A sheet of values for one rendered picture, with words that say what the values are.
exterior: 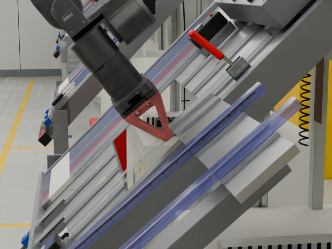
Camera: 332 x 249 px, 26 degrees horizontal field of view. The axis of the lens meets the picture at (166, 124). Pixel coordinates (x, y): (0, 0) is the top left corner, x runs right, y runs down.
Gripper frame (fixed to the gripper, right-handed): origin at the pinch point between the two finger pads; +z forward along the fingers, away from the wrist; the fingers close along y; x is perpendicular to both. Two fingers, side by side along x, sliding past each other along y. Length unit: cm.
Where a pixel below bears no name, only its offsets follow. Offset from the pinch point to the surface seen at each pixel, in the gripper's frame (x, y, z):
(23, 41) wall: 81, 872, -14
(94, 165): 15.2, 29.2, 2.7
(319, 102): -32, 50, 29
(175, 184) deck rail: 3.3, -9.7, 4.3
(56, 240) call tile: 21.1, -11.2, -0.8
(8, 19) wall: 77, 872, -49
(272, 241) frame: -2.4, 23.4, 36.3
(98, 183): 15.0, 15.5, 2.8
